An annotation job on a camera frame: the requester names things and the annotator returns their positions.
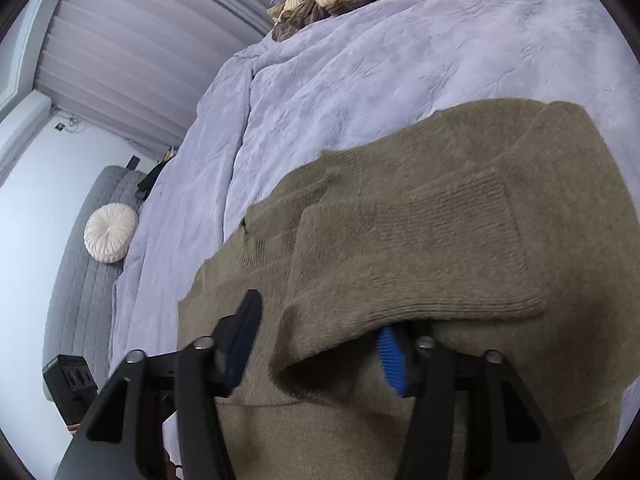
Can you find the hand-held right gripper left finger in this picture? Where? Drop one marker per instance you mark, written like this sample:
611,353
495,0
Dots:
240,345

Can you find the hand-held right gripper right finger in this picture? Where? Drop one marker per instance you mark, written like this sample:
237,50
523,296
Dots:
392,360

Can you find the olive knit sweater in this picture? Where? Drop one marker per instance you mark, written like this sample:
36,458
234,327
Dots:
400,240

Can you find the grey quilted headboard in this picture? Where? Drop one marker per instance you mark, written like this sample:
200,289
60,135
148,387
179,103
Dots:
82,300

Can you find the white round pleated cushion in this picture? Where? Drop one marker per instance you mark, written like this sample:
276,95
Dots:
110,234

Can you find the black bag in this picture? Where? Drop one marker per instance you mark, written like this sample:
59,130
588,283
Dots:
150,180

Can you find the lavender plush blanket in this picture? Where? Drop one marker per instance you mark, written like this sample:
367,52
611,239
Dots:
375,85

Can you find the grey pleated curtain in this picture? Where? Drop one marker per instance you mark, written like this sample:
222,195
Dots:
150,45

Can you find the brown knit garment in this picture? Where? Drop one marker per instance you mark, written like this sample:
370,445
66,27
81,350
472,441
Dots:
300,17

